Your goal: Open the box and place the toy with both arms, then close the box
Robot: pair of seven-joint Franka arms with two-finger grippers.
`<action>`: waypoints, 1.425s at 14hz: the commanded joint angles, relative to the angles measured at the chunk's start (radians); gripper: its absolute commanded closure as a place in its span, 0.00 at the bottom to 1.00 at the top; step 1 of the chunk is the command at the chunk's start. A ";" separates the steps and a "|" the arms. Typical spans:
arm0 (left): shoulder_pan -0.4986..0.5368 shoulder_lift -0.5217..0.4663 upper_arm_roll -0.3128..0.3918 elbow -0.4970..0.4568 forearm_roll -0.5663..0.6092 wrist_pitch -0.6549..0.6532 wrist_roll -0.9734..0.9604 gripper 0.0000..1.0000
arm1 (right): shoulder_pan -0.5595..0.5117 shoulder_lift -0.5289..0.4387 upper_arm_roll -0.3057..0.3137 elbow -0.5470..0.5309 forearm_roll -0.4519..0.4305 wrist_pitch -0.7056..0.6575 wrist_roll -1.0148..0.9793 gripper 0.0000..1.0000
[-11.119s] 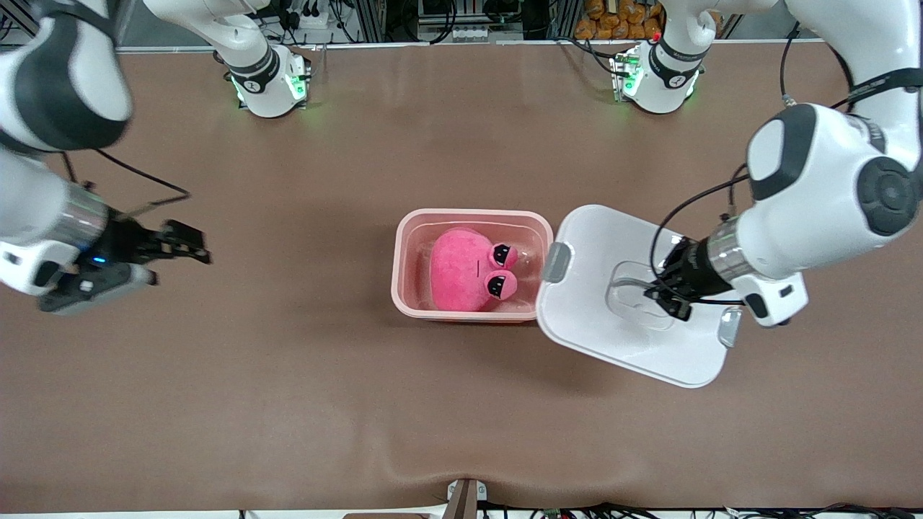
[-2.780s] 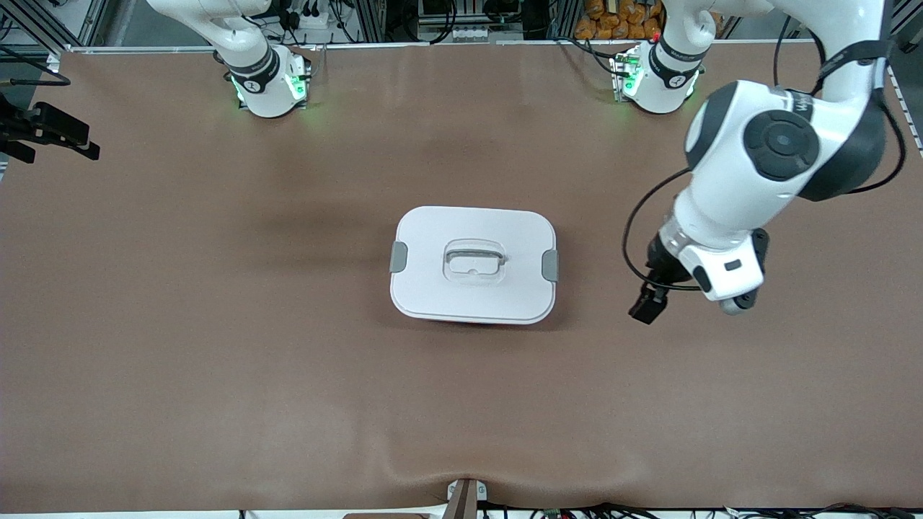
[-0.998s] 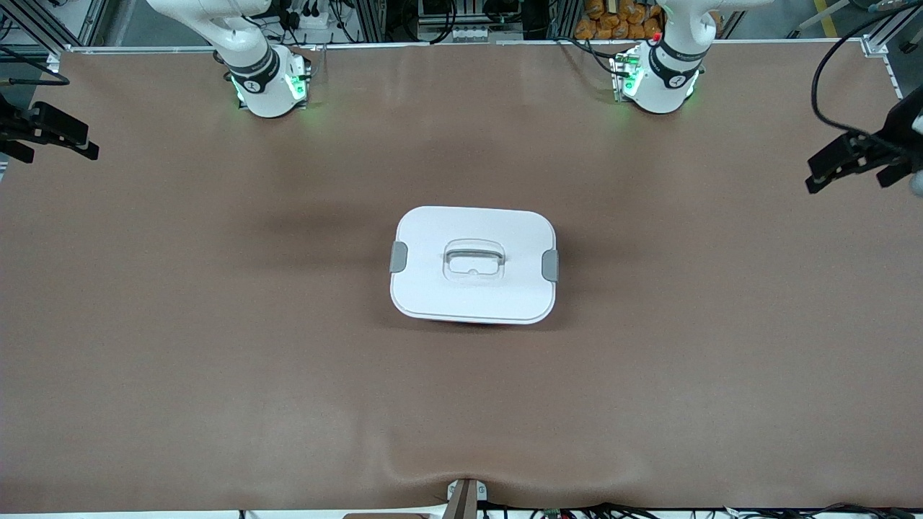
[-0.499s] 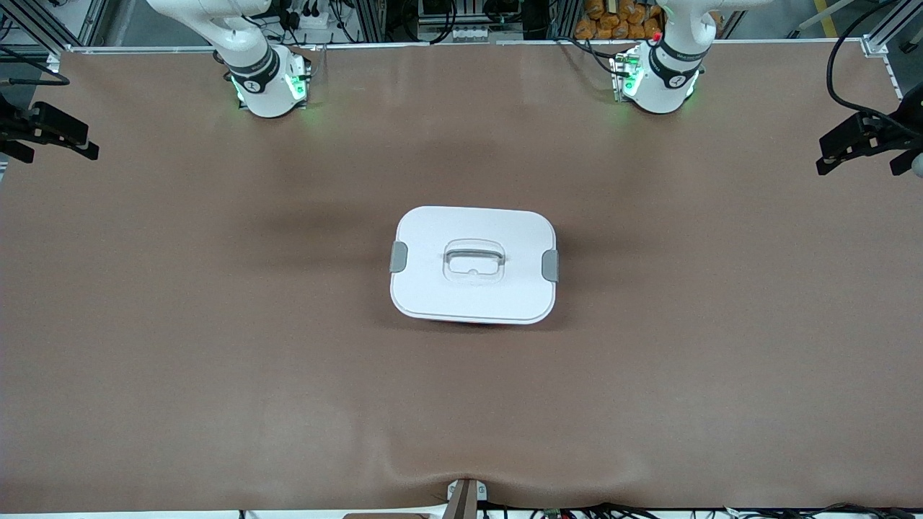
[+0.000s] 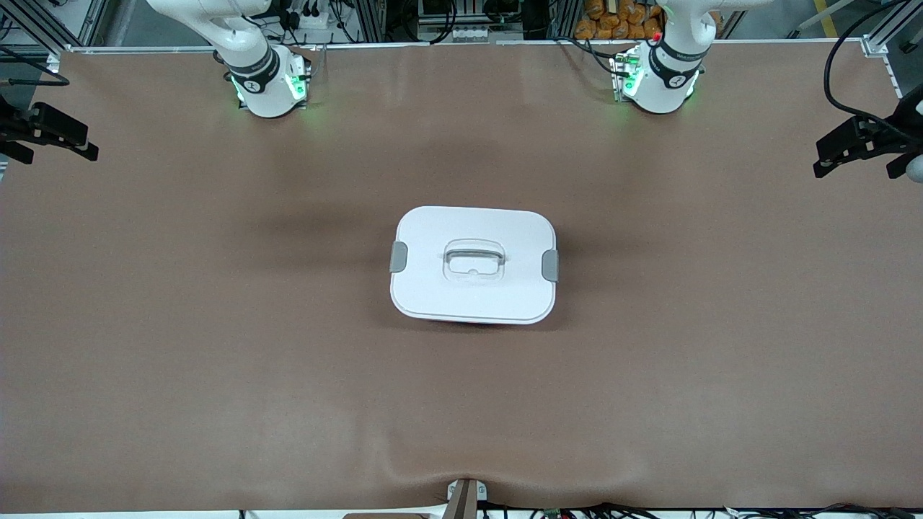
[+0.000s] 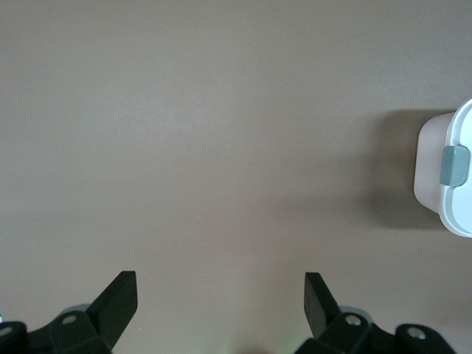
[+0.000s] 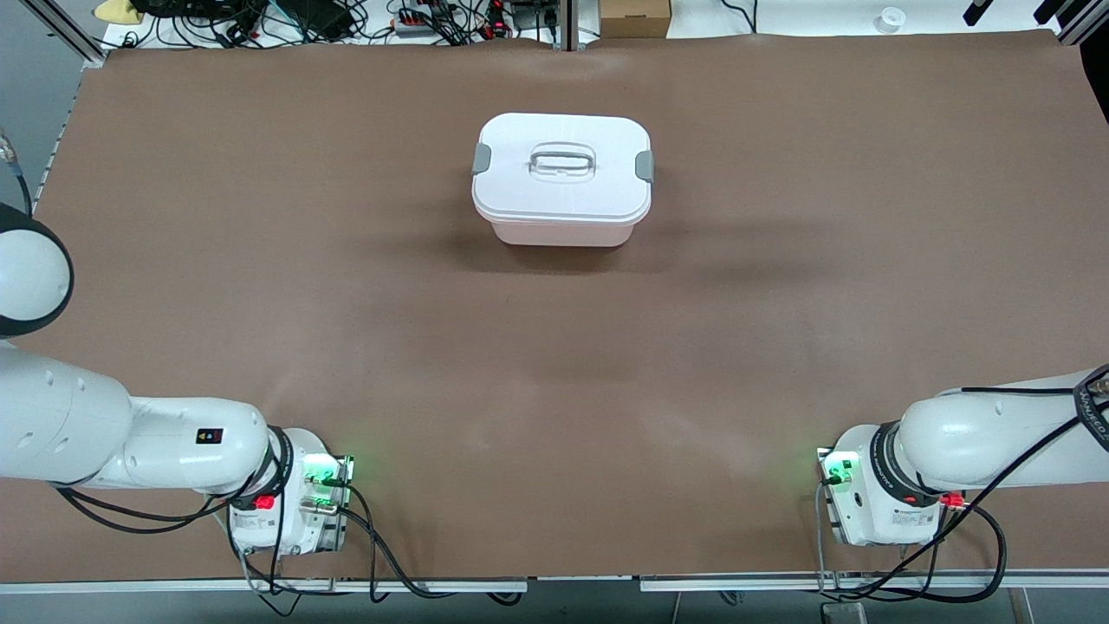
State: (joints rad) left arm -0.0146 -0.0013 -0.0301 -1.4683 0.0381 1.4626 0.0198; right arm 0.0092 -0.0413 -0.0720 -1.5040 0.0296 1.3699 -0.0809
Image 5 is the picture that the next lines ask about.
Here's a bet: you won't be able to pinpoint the silver table edge rail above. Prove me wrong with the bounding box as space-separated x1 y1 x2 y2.
45 42 432 73
496 36 866 46

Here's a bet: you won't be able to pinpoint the orange snack pile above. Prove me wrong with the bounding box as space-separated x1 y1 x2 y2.
575 0 664 40

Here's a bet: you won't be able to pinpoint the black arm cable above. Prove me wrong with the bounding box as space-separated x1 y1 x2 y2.
0 47 71 87
824 0 923 138

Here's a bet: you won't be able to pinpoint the aluminium frame strut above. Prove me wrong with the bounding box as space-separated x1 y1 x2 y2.
0 0 109 48
862 0 923 58

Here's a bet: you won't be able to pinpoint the front camera mount post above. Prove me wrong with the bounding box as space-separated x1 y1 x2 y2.
441 477 489 519

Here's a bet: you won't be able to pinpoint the white box lid grey latches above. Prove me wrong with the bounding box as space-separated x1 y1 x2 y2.
389 206 559 324

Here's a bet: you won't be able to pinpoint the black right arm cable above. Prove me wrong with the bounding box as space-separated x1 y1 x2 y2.
0 47 71 87

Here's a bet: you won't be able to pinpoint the table cover mat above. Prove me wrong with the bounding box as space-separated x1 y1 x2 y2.
0 40 923 514

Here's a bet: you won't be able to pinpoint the white power strip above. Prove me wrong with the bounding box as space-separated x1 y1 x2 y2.
278 6 334 31

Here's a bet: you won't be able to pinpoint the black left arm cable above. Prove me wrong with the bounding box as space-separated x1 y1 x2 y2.
824 0 923 138

